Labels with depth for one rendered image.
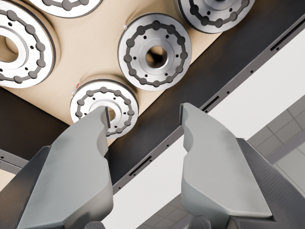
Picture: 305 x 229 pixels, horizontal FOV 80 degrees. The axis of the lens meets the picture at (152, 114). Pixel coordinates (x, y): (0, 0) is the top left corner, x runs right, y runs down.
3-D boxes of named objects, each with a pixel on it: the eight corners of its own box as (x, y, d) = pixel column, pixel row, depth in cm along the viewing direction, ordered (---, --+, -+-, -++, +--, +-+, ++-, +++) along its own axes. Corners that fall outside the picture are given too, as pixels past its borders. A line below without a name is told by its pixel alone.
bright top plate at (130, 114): (102, 65, 25) (101, 67, 24) (151, 110, 30) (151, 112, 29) (56, 112, 27) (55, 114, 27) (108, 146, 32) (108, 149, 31)
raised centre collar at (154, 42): (155, 28, 23) (156, 29, 23) (180, 55, 25) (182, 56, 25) (130, 58, 24) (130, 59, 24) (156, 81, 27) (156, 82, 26)
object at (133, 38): (155, -7, 22) (156, -7, 21) (204, 53, 26) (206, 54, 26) (102, 58, 24) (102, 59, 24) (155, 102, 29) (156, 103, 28)
